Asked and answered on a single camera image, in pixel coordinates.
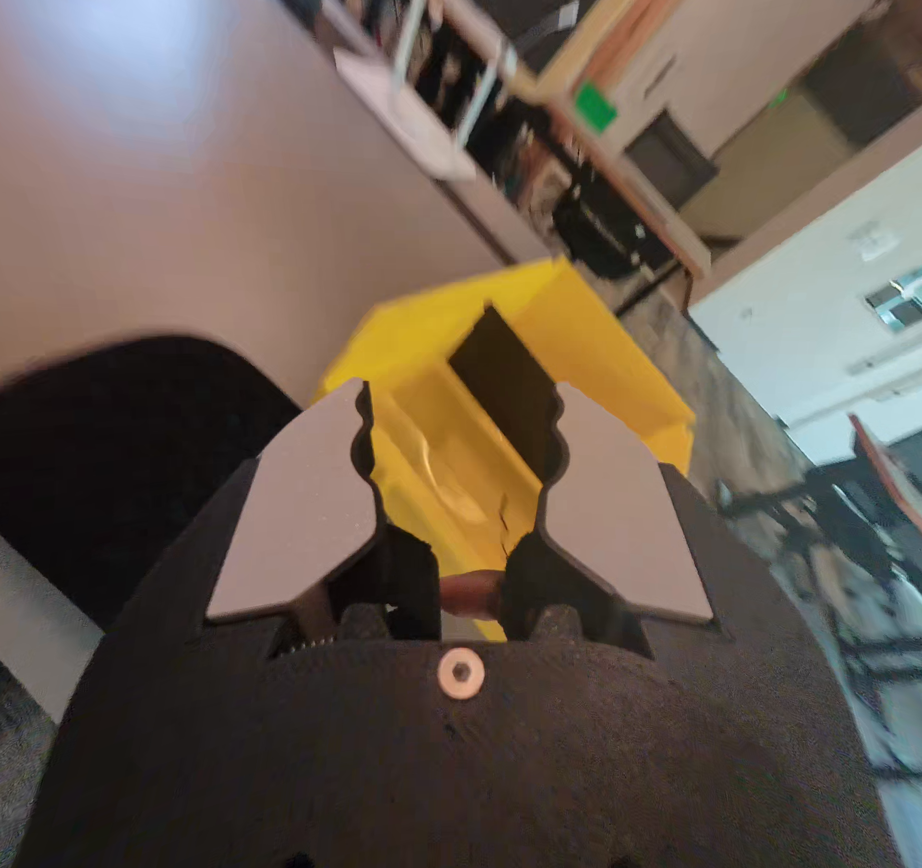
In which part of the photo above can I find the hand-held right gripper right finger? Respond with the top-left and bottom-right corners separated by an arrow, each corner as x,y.
536,381 -> 716,624

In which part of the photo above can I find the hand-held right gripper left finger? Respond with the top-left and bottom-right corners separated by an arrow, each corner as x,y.
205,378 -> 386,624

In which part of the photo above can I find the yellow plastic bin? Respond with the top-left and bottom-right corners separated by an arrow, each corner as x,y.
310,256 -> 698,644

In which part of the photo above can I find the black foam wrist pad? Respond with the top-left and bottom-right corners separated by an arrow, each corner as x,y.
0,335 -> 303,631

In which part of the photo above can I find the long wooden table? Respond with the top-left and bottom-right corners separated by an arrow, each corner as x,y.
536,75 -> 714,278

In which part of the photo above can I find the green plastic bin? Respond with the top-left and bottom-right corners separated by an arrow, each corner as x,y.
572,81 -> 619,135

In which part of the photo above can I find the white charging cable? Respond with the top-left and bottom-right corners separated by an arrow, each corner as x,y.
504,0 -> 582,62

